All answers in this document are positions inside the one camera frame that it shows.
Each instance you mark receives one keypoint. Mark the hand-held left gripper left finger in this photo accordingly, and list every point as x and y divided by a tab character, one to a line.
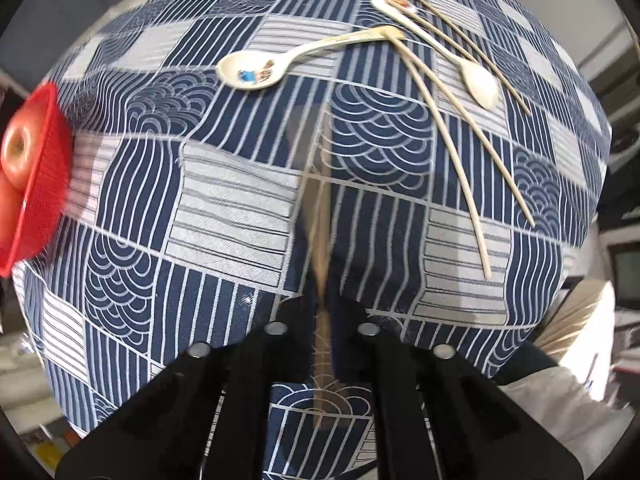
295	340

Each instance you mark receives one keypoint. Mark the plain cream ceramic spoon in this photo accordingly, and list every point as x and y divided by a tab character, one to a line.
480	87

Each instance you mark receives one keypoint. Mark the grey padded sofa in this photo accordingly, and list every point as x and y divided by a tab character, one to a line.
50	0

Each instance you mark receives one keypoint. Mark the red apple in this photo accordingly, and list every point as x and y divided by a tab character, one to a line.
17	150

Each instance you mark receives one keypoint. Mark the blue patterned tablecloth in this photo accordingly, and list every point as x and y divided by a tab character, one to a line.
225	185

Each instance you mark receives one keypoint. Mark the red plastic basket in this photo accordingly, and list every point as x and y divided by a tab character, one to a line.
50	160

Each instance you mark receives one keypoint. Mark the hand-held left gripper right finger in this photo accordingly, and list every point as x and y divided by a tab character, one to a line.
350	345

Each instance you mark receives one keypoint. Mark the white printed ceramic spoon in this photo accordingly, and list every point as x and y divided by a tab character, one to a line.
250	72

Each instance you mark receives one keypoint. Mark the person's beige clothing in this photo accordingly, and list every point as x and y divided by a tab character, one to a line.
550	400

